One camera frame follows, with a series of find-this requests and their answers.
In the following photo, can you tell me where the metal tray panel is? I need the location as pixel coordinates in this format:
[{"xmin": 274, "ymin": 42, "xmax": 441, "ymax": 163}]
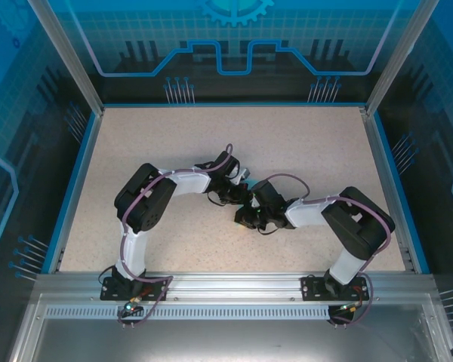
[{"xmin": 7, "ymin": 293, "xmax": 453, "ymax": 362}]

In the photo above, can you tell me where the thin black left wrist wire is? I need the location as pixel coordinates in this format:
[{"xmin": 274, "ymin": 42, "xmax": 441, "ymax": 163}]
[{"xmin": 206, "ymin": 190, "xmax": 231, "ymax": 207}]

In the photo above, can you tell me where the thin black wrist wire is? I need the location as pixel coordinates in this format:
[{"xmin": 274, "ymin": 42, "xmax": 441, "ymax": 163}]
[
  {"xmin": 258, "ymin": 220, "xmax": 284, "ymax": 237},
  {"xmin": 206, "ymin": 190, "xmax": 231, "ymax": 207}
]

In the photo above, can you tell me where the thin black right wrist wire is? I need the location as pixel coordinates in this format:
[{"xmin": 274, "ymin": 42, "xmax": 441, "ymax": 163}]
[{"xmin": 258, "ymin": 220, "xmax": 284, "ymax": 237}]

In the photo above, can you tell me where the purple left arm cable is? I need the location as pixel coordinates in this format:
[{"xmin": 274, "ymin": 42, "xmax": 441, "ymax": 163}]
[{"xmin": 120, "ymin": 143, "xmax": 234, "ymax": 329}]

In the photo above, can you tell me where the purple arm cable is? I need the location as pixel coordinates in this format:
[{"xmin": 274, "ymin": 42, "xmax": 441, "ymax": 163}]
[
  {"xmin": 266, "ymin": 173, "xmax": 393, "ymax": 327},
  {"xmin": 120, "ymin": 143, "xmax": 234, "ymax": 329}
]

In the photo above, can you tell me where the aluminium mounting rail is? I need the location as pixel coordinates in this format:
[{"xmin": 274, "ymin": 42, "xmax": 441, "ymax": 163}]
[{"xmin": 35, "ymin": 271, "xmax": 437, "ymax": 305}]

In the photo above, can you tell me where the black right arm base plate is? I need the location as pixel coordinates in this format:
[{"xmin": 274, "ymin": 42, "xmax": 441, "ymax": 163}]
[{"xmin": 300, "ymin": 274, "xmax": 371, "ymax": 302}]

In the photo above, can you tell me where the slotted grey cable duct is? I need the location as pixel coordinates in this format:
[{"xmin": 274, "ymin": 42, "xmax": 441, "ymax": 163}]
[{"xmin": 44, "ymin": 305, "xmax": 359, "ymax": 321}]

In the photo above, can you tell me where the cable connector with green light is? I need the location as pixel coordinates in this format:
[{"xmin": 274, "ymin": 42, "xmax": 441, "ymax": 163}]
[
  {"xmin": 338, "ymin": 299, "xmax": 365, "ymax": 313},
  {"xmin": 121, "ymin": 296, "xmax": 143, "ymax": 314}
]

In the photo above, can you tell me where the blue aluminium side frame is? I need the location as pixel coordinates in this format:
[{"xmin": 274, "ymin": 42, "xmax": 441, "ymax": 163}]
[
  {"xmin": 41, "ymin": 107, "xmax": 106, "ymax": 275},
  {"xmin": 360, "ymin": 106, "xmax": 432, "ymax": 275}
]

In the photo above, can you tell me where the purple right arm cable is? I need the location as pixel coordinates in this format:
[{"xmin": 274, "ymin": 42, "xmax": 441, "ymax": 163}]
[{"xmin": 266, "ymin": 173, "xmax": 393, "ymax": 327}]

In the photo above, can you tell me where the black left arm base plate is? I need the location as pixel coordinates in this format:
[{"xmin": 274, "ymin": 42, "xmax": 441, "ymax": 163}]
[{"xmin": 100, "ymin": 277, "xmax": 170, "ymax": 302}]

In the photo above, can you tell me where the aluminium corner post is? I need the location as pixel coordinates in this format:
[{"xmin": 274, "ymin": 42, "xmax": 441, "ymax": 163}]
[
  {"xmin": 25, "ymin": 0, "xmax": 106, "ymax": 116},
  {"xmin": 364, "ymin": 0, "xmax": 441, "ymax": 116}
]

